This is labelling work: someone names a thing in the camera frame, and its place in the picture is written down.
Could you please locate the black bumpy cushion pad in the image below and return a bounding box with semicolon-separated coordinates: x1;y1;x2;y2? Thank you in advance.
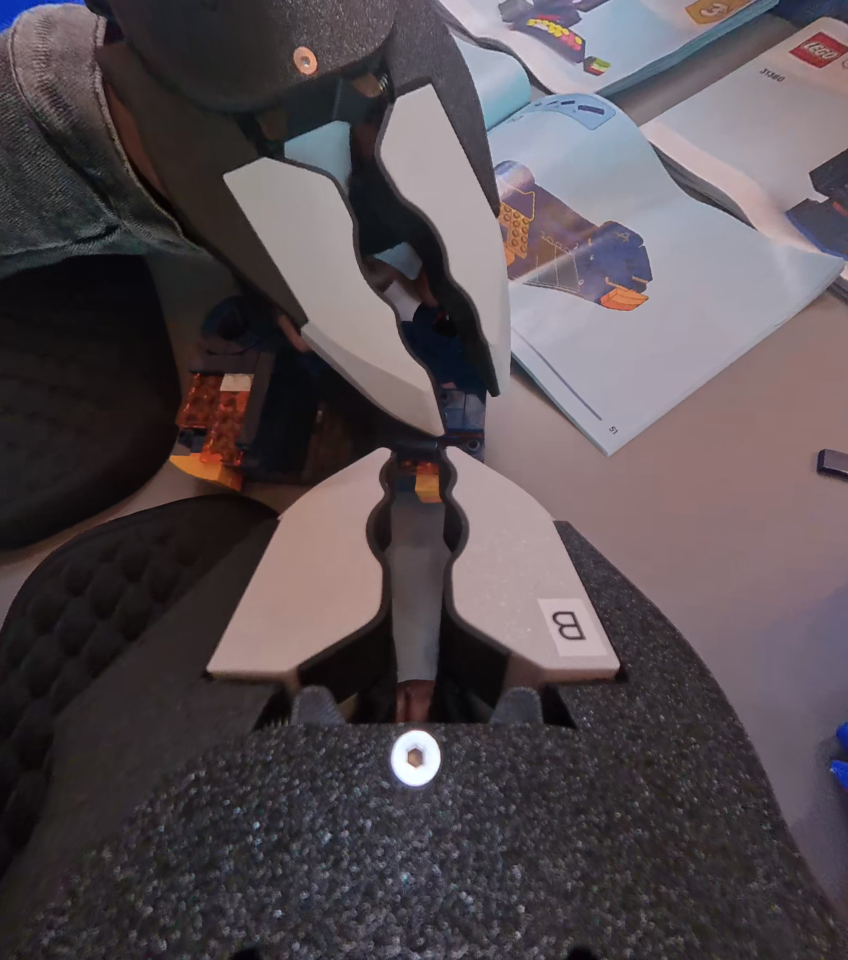
0;493;281;901

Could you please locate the blue orange brick model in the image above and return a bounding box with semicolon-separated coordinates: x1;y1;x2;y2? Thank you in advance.
169;296;488;505

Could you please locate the open instruction booklet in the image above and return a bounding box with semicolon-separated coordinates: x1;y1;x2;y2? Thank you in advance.
461;33;845;459

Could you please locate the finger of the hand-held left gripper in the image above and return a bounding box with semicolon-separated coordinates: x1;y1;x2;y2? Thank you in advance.
223;123;447;439
376;82;512;396

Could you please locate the instruction booklet arcade machine cover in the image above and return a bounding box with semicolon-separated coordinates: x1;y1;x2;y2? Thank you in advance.
641;16;848;337

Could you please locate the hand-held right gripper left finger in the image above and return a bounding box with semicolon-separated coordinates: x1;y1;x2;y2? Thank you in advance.
204;447;404;710

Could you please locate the instruction booklet purple model cover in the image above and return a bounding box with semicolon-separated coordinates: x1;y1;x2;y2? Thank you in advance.
442;0;781;97

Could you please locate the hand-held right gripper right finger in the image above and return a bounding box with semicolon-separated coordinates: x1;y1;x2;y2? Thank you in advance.
435;448;624;710

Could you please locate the person's left forearm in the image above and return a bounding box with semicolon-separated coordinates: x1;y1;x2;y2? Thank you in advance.
0;3;196;282

